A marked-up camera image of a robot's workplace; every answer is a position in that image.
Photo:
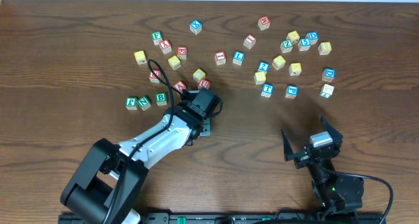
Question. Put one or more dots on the blue d block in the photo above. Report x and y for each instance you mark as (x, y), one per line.
(328, 75)
(312, 37)

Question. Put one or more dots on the green 7 block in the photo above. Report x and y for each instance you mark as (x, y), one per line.
(326, 91)

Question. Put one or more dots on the blue P block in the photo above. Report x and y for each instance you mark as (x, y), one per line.
(291, 92)

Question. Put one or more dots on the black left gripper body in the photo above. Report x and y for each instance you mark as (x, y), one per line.
(205, 130)

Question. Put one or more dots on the red i block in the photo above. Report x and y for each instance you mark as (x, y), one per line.
(220, 58)
(250, 41)

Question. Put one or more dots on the blue D block upper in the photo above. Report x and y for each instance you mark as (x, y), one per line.
(312, 37)

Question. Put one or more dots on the red H block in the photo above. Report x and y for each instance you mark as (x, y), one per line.
(264, 23)

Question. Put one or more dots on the blue L block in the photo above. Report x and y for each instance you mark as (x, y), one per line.
(238, 58)

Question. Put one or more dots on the red E block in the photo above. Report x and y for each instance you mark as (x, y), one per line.
(182, 52)

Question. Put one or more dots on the blue X block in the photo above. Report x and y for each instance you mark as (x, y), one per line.
(196, 27)

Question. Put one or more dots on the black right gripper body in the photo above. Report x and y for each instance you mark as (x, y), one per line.
(304, 155)

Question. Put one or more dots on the green F block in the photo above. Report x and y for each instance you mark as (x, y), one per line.
(157, 37)

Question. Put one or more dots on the red X block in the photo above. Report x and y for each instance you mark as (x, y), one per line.
(165, 46)

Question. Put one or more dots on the red U block left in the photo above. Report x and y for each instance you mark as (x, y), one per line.
(154, 76)

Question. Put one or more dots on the blue 5 block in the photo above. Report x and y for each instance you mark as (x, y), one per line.
(304, 44)

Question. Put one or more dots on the red I block upper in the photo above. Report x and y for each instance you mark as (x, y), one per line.
(250, 41)

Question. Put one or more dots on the green B block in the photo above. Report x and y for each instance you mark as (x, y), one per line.
(161, 98)

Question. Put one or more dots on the yellow K block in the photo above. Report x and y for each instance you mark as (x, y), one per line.
(295, 69)

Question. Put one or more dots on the yellow block far left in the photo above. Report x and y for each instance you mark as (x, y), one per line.
(140, 57)

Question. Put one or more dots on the red A block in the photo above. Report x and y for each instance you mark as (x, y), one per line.
(180, 86)

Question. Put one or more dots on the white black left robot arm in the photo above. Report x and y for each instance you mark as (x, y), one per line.
(105, 186)

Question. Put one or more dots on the red U block right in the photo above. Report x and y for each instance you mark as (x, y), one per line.
(204, 83)

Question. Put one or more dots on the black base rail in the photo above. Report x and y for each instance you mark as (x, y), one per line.
(284, 216)

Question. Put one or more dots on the yellow S block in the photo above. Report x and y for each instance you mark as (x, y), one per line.
(260, 77)

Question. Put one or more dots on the red u block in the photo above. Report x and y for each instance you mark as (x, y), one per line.
(204, 83)
(154, 76)

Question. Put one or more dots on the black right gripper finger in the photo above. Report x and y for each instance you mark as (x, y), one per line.
(335, 134)
(287, 149)

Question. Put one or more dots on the blue 2 block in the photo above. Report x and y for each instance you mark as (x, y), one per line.
(263, 67)

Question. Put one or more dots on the blue D block lower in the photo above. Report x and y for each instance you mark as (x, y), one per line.
(328, 75)

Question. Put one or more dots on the yellow block centre right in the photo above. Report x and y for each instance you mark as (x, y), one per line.
(278, 62)

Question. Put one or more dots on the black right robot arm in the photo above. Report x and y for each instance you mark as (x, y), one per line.
(338, 193)

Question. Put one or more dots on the red I block lower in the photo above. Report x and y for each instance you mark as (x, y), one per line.
(220, 58)

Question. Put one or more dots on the green N block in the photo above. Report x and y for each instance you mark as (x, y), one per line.
(144, 103)

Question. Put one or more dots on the green J block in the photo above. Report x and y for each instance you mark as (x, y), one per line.
(131, 103)

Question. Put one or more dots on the yellow 8 block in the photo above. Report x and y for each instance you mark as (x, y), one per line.
(324, 48)

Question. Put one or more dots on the blue T block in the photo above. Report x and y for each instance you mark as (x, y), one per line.
(267, 90)

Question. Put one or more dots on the yellow monkey block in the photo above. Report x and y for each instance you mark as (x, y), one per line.
(293, 36)

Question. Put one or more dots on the green Z block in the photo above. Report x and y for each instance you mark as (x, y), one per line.
(286, 46)

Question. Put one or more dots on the yellow o block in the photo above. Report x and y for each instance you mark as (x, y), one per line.
(198, 75)
(174, 62)

